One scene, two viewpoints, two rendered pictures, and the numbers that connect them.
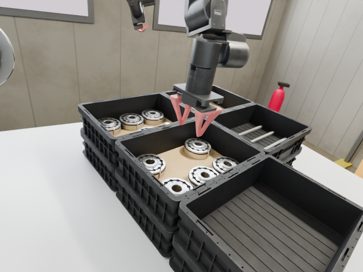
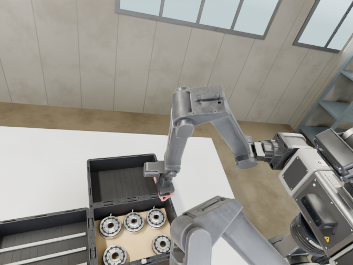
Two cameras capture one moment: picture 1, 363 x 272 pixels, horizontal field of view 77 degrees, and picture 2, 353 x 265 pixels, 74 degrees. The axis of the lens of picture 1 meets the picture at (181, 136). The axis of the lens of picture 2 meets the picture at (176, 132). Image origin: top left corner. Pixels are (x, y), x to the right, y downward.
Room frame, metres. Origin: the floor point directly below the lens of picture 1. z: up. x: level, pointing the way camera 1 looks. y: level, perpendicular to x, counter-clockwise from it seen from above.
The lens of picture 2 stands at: (1.12, 0.16, 1.97)
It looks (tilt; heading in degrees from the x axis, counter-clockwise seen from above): 39 degrees down; 197
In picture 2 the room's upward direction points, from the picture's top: 16 degrees clockwise
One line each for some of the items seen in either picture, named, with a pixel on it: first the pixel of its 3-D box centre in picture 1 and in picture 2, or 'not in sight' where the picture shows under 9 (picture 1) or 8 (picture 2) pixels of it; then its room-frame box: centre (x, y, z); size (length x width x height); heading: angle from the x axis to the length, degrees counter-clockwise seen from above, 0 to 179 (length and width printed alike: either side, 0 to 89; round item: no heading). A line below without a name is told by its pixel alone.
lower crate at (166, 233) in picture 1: (185, 187); not in sight; (0.61, -0.04, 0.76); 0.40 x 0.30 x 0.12; 136
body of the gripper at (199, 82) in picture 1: (199, 82); (165, 179); (0.49, -0.02, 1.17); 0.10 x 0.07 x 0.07; 45
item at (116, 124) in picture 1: (107, 123); not in sight; (0.80, 0.30, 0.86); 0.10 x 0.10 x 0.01
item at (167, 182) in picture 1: (176, 190); (156, 217); (0.48, -0.01, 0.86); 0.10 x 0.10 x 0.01
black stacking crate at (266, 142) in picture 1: (256, 135); (40, 255); (0.90, -0.32, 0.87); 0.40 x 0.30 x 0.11; 136
